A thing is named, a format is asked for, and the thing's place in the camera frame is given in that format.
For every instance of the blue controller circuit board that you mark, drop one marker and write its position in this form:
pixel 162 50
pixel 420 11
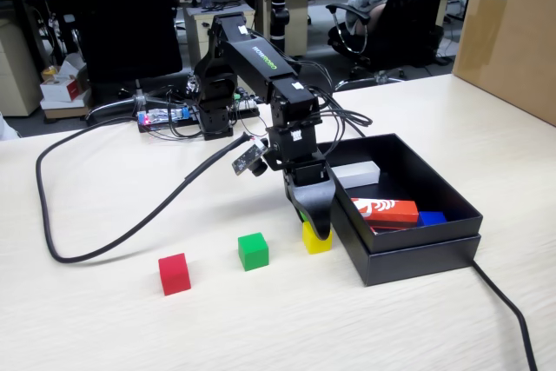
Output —
pixel 160 115

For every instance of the beige drawer cabinet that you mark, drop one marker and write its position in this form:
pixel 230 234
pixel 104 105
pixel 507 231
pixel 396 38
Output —
pixel 17 75
pixel 197 36
pixel 299 19

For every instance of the yellow wooden cube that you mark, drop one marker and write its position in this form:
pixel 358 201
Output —
pixel 315 246

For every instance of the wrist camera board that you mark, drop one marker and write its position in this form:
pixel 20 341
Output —
pixel 247 160

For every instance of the large brown cardboard box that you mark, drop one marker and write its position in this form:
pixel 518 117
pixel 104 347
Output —
pixel 512 41

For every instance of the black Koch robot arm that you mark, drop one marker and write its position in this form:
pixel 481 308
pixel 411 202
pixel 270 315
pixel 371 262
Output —
pixel 256 62

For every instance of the black chair chrome armrests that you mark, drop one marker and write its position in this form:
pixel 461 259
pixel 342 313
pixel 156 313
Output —
pixel 404 19

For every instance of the black mesh office chair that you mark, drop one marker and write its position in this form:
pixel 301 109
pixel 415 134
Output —
pixel 121 19

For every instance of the open white cardboard box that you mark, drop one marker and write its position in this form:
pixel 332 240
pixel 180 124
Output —
pixel 61 90

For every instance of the blue wooden cube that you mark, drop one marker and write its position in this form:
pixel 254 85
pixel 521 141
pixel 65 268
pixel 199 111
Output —
pixel 432 217

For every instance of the green wooden cube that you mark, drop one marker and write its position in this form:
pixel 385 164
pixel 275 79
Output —
pixel 253 253

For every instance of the flat brown cardboard box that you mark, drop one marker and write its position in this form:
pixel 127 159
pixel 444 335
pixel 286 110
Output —
pixel 65 111

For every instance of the red wooden cube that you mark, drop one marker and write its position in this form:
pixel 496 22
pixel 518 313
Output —
pixel 174 275

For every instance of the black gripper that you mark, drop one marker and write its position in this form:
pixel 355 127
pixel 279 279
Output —
pixel 308 173

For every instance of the white rectangular block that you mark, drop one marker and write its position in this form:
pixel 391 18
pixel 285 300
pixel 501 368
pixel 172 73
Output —
pixel 360 174

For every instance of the black open box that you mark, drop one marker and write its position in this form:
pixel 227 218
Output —
pixel 417 264

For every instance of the black pole white bands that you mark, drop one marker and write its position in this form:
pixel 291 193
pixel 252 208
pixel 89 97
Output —
pixel 278 6

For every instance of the black cardboard box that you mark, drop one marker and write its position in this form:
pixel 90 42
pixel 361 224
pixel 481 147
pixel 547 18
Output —
pixel 434 180

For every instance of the orange box white print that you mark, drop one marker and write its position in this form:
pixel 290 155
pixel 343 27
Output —
pixel 391 212

